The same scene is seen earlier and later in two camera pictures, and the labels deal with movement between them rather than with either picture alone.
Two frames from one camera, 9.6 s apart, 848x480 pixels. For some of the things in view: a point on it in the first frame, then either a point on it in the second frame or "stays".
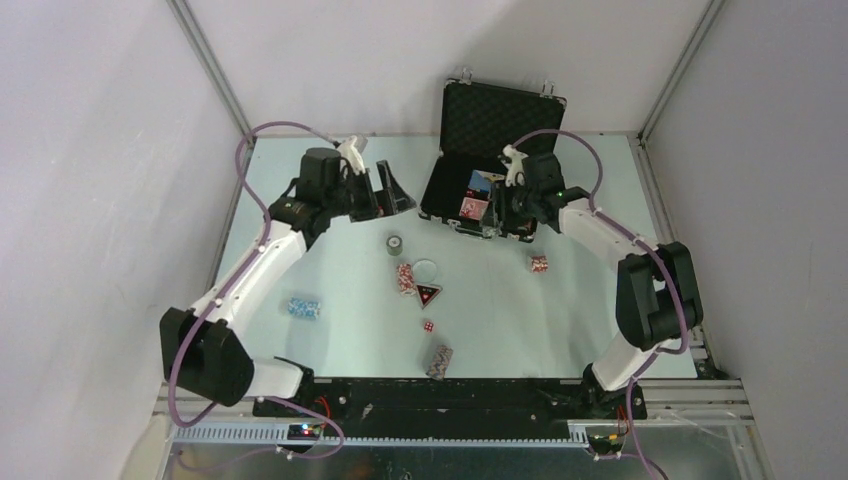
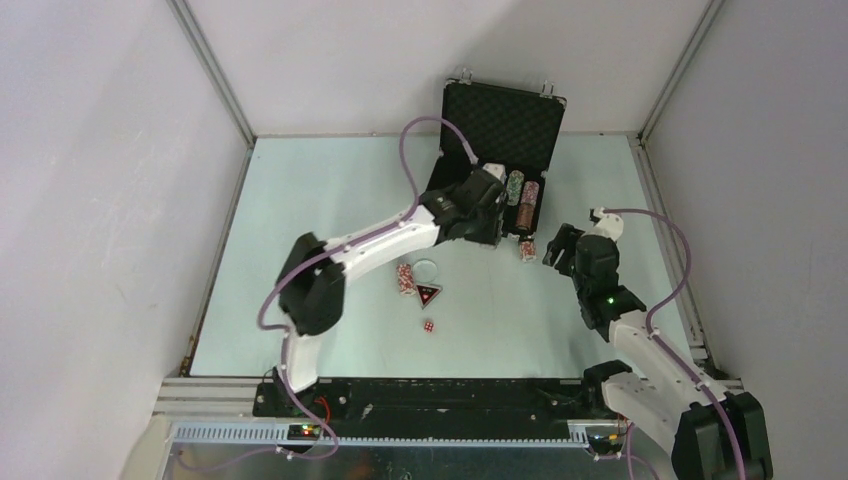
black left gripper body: [360, 201] → [485, 226]
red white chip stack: [539, 264] → [528, 250]
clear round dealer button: [425, 270] stays
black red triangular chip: [427, 294] stays
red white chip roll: [405, 279] stays
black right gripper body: [515, 202] → [566, 264]
